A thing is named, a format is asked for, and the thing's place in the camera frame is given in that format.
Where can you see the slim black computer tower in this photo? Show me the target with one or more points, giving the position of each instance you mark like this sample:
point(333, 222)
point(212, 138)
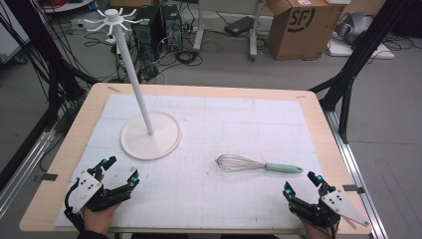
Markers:
point(172, 26)

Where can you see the black power adapter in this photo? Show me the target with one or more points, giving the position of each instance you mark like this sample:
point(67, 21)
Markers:
point(239, 26)

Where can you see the person's left hand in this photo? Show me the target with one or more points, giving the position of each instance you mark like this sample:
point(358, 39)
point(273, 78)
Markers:
point(99, 220)

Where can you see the white stand leg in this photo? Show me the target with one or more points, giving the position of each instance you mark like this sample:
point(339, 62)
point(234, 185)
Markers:
point(254, 33)
point(199, 26)

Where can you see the white hook stand rack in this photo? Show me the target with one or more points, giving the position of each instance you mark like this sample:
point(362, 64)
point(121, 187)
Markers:
point(151, 139)

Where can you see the white flat board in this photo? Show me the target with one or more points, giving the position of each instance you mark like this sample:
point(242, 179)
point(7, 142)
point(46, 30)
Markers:
point(365, 51)

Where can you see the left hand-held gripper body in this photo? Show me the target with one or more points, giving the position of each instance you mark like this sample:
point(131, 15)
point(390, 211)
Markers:
point(88, 191)

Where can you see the aluminium rail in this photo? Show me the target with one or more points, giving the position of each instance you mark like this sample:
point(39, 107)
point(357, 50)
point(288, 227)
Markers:
point(23, 169)
point(355, 172)

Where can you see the brown cardboard box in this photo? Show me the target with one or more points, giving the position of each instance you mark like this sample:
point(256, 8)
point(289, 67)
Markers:
point(302, 30)

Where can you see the white grid mat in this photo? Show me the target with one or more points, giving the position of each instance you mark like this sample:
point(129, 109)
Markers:
point(215, 186)

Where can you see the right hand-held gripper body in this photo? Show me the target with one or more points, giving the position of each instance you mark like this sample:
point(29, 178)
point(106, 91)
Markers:
point(341, 204)

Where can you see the white round table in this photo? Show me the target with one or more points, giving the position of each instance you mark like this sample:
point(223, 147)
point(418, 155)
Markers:
point(66, 5)

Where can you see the large black computer tower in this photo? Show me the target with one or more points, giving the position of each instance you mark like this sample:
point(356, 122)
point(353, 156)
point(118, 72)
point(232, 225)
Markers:
point(147, 33)

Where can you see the black tape piece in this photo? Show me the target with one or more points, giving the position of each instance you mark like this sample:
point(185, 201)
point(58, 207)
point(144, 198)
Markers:
point(353, 188)
point(49, 177)

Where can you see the person's right hand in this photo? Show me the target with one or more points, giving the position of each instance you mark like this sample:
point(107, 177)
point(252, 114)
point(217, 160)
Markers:
point(313, 232)

